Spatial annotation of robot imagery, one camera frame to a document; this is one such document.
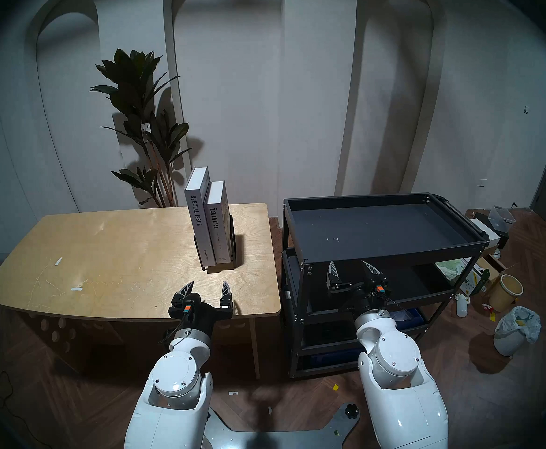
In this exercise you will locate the black star knob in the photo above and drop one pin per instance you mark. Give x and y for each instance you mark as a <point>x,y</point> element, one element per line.
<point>350,411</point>

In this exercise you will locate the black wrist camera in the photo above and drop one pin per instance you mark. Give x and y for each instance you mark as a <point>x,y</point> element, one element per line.
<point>188,310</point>
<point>380,293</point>

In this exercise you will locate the pale green printed sheet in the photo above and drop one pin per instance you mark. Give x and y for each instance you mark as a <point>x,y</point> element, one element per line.
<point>451,270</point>

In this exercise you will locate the clear plastic storage box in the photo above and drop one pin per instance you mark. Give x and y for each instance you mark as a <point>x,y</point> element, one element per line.
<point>501,218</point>

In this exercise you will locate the white ianra book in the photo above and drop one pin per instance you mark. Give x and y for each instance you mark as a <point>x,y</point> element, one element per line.
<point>218,228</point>

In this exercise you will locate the light wooden table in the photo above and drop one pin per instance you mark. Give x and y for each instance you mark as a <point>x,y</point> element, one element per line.
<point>114,256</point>

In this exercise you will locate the white special issue book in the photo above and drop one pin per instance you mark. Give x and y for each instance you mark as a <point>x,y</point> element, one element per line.
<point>198,219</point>

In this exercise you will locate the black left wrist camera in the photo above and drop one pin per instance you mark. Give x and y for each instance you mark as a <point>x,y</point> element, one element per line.
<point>188,310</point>

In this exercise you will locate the open brown cardboard box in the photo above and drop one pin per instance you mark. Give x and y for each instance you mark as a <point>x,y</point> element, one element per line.
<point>493,265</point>

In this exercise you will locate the tall dark green plant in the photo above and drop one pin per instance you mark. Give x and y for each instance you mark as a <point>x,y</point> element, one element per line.
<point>132,88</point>

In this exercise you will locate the white bin with bag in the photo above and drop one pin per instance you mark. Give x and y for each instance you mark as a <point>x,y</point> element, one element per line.
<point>511,336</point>

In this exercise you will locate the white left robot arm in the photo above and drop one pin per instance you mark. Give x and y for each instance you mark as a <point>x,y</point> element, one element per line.
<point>174,382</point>

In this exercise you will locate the small white plastic bottle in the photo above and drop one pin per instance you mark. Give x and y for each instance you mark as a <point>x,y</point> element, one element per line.
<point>462,307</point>

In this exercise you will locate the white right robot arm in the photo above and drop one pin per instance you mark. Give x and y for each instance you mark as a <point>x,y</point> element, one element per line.
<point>394,359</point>

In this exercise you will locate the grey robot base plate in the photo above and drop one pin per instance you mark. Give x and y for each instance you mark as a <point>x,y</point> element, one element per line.
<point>277,438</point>

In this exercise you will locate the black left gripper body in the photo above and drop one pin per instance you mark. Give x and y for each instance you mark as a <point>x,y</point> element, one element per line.
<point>203,317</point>

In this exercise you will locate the blue flat box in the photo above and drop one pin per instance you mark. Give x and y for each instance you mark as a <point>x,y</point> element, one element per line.
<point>408,318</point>

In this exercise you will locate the white cardboard box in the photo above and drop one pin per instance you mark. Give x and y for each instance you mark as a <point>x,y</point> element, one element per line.
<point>486,230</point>

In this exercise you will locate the beige plastic bucket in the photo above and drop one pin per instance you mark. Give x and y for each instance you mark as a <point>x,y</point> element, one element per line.
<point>504,296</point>

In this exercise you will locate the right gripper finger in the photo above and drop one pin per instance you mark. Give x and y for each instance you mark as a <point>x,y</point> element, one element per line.
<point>336,284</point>
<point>378,282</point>

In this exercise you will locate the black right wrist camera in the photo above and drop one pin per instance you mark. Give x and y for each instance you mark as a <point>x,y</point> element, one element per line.
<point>380,293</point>

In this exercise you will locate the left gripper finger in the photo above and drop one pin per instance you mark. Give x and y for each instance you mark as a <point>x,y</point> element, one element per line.
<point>180,300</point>
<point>226,307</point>

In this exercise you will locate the black metal utility cart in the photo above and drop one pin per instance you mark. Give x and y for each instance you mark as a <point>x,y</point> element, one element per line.
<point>376,233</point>

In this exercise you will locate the green and white box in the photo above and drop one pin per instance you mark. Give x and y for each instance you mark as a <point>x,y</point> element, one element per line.
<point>476,279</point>

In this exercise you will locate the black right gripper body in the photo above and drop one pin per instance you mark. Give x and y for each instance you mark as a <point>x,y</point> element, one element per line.
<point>362,300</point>

